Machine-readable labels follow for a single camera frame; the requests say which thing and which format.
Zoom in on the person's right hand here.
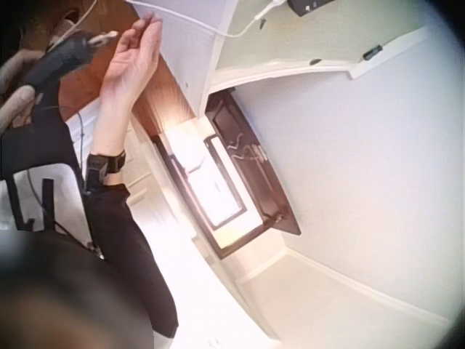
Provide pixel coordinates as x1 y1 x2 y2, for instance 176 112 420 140
99 10 164 102

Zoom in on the person's left hand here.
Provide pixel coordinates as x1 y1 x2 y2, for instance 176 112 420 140
0 47 46 131

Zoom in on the black glue gun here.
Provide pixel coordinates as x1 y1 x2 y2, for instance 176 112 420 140
23 30 120 107

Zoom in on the brown wooden furniture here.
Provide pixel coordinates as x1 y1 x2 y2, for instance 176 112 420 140
21 0 200 136

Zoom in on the tan woven object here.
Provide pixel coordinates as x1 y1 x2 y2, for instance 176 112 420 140
46 9 85 43

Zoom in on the black wrist band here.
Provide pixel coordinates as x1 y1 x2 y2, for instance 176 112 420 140
84 149 127 194

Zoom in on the black box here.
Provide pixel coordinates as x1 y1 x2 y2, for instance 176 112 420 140
286 0 330 17

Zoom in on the dark brown door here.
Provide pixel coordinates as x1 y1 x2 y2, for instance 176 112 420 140
203 88 303 238

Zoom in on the dark framed bright window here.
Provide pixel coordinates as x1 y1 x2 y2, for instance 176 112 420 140
151 123 252 261

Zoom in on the small black door stop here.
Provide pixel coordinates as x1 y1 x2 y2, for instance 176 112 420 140
362 44 384 62

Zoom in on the white charger cable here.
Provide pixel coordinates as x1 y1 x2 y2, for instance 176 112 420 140
125 0 288 39

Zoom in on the thin grey cord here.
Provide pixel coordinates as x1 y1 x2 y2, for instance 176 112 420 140
75 110 89 169

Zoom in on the white door frame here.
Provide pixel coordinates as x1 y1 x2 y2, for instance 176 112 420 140
208 25 430 95

